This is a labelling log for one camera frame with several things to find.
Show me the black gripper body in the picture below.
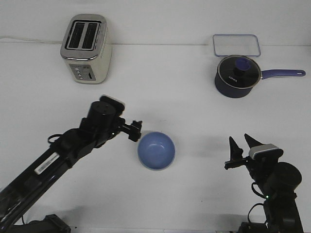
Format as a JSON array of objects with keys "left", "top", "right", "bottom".
[
  {"left": 79, "top": 101, "right": 120, "bottom": 148},
  {"left": 225, "top": 155, "right": 281, "bottom": 183}
]

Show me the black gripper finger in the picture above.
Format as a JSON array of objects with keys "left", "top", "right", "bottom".
[
  {"left": 131, "top": 120, "right": 142, "bottom": 132},
  {"left": 127, "top": 130, "right": 141, "bottom": 142},
  {"left": 244, "top": 133, "right": 261, "bottom": 149},
  {"left": 229, "top": 136, "right": 243, "bottom": 161}
]

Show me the blue bowl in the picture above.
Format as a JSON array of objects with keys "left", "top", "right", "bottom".
[{"left": 137, "top": 132, "right": 175, "bottom": 170}]

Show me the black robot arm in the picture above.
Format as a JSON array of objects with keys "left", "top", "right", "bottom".
[
  {"left": 0, "top": 101, "right": 142, "bottom": 233},
  {"left": 225, "top": 134, "right": 303, "bottom": 233}
]

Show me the dark blue saucepan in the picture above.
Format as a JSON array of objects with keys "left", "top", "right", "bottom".
[{"left": 214, "top": 69, "right": 306, "bottom": 98}]

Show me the glass pot lid blue knob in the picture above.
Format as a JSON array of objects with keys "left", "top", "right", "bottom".
[{"left": 217, "top": 55, "right": 261, "bottom": 89}]

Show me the silver two-slot toaster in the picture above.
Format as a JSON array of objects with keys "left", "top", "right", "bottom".
[{"left": 60, "top": 14, "right": 112, "bottom": 84}]

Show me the clear container blue rim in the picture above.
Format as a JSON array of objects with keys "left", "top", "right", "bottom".
[{"left": 212, "top": 34, "right": 261, "bottom": 57}]

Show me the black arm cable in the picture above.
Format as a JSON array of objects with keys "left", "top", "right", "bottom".
[
  {"left": 247, "top": 182, "right": 268, "bottom": 223},
  {"left": 47, "top": 133, "right": 66, "bottom": 146}
]

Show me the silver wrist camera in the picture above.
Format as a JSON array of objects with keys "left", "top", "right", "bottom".
[
  {"left": 248, "top": 144, "right": 284, "bottom": 160},
  {"left": 99, "top": 95, "right": 125, "bottom": 115}
]

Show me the white toaster power cable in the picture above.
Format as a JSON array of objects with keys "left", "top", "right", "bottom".
[{"left": 0, "top": 35, "right": 64, "bottom": 45}]

